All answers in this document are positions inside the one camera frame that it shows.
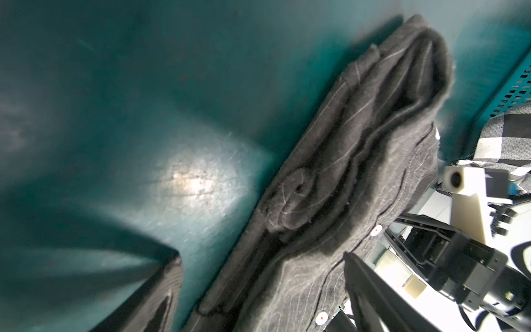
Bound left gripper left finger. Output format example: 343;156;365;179
92;254;184;332

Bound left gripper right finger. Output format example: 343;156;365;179
343;253;438;332

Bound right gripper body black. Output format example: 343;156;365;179
384;214;530;328

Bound dark grey pinstripe shirt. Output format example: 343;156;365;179
184;15;453;331

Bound black white checked shirt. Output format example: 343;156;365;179
456;102;530;194

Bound teal plastic basket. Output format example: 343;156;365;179
462;49;531;159

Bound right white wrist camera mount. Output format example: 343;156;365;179
442;166;511;246

